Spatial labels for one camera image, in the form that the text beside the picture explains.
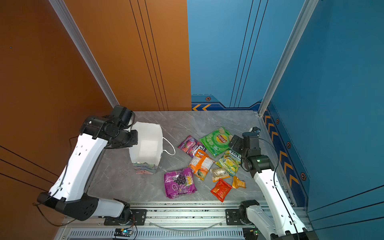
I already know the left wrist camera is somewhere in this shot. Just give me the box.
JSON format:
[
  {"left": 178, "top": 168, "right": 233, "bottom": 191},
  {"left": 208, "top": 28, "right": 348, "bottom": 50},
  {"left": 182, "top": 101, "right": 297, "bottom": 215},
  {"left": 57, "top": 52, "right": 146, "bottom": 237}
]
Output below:
[{"left": 110, "top": 105, "right": 135, "bottom": 129}]

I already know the aluminium rail frame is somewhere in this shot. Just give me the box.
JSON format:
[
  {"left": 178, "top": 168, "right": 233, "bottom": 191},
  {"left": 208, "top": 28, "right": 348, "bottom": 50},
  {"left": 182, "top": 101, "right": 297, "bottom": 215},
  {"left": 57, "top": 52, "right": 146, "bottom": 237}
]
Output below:
[{"left": 55, "top": 201, "right": 257, "bottom": 240}]

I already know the red snack packet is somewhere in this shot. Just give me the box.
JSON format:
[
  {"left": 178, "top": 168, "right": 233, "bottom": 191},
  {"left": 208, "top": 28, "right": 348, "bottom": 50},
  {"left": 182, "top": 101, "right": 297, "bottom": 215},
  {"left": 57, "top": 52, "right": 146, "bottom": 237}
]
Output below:
[{"left": 211, "top": 179, "right": 232, "bottom": 202}]

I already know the right circuit board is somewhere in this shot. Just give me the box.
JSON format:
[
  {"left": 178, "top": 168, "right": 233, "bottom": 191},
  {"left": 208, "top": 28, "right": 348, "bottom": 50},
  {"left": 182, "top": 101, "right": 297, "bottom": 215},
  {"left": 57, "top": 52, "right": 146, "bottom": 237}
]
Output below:
[{"left": 242, "top": 228, "right": 259, "bottom": 240}]

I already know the green Lays chips bag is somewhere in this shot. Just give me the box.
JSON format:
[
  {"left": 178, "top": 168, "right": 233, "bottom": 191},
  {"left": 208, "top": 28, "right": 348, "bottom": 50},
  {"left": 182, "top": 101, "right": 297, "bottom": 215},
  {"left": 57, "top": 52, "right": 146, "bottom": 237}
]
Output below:
[{"left": 200, "top": 127, "right": 233, "bottom": 158}]

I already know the pink berries candy bag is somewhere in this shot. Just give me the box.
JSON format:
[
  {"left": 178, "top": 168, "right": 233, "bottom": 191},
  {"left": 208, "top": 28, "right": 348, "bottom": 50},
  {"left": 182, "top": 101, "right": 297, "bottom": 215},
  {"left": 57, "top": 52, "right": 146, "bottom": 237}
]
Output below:
[{"left": 178, "top": 135, "right": 207, "bottom": 158}]

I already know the purple grape candy bag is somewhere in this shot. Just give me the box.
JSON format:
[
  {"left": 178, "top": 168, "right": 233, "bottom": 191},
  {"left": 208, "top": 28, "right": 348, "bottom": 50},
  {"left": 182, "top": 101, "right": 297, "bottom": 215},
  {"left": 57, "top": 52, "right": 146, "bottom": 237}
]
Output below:
[{"left": 164, "top": 168, "right": 197, "bottom": 199}]

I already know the circuit board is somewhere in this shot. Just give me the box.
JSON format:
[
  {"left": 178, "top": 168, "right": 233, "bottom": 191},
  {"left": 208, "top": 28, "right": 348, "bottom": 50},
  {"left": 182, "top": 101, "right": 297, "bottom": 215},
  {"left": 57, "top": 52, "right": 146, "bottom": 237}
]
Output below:
[
  {"left": 242, "top": 228, "right": 259, "bottom": 240},
  {"left": 114, "top": 228, "right": 135, "bottom": 239}
]

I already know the small orange snack packet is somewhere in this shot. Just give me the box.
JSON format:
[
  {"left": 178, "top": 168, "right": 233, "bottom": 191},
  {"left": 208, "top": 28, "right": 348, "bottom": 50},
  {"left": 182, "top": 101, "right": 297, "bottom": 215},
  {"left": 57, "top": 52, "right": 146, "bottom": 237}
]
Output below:
[{"left": 232, "top": 176, "right": 246, "bottom": 189}]

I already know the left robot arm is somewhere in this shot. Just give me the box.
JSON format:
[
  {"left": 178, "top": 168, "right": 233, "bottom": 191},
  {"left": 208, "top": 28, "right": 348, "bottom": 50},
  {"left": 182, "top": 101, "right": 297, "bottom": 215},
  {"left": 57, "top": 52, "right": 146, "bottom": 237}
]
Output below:
[{"left": 35, "top": 112, "right": 138, "bottom": 225}]

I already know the left circuit board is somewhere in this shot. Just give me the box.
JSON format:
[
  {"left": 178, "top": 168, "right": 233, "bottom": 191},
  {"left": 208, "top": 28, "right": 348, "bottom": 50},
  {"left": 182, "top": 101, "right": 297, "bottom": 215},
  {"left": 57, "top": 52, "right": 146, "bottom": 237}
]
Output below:
[{"left": 114, "top": 228, "right": 135, "bottom": 239}]

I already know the beige clear snack packet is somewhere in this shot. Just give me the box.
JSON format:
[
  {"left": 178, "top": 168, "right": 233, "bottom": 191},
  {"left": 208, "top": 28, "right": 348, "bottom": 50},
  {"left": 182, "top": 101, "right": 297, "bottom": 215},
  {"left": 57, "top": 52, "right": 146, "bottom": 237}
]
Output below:
[{"left": 210, "top": 168, "right": 230, "bottom": 183}]

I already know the green yellow Fox's candy bag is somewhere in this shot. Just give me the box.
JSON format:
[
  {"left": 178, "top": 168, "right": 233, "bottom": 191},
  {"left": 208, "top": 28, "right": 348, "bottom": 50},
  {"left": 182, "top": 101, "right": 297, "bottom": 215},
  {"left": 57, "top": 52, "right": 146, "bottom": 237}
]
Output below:
[{"left": 215, "top": 150, "right": 241, "bottom": 177}]

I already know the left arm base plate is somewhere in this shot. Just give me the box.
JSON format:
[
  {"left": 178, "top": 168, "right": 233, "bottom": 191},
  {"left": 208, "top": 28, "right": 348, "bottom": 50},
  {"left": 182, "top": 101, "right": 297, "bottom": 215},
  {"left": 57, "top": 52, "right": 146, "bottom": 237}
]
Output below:
[{"left": 104, "top": 209, "right": 147, "bottom": 226}]

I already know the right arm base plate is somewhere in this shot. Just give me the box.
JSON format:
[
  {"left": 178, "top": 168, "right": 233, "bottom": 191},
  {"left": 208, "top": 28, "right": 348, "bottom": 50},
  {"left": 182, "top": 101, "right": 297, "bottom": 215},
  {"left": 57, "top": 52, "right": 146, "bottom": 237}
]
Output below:
[{"left": 225, "top": 209, "right": 249, "bottom": 226}]

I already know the orange Fox's candy bag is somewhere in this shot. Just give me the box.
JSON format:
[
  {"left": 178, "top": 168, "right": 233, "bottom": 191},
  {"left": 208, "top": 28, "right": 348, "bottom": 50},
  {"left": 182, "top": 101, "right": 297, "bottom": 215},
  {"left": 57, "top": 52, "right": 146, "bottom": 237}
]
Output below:
[{"left": 189, "top": 150, "right": 215, "bottom": 181}]

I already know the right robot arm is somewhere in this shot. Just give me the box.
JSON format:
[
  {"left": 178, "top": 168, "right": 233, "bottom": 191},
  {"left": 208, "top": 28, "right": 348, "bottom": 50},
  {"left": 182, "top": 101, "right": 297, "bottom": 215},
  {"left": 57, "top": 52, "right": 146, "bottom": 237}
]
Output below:
[{"left": 229, "top": 127, "right": 318, "bottom": 240}]

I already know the floral white paper bag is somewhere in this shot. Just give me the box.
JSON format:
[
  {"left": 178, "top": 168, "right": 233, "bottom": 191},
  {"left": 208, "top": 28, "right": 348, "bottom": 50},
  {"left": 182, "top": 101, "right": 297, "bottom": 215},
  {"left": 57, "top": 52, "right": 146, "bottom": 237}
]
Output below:
[{"left": 129, "top": 122, "right": 176, "bottom": 175}]

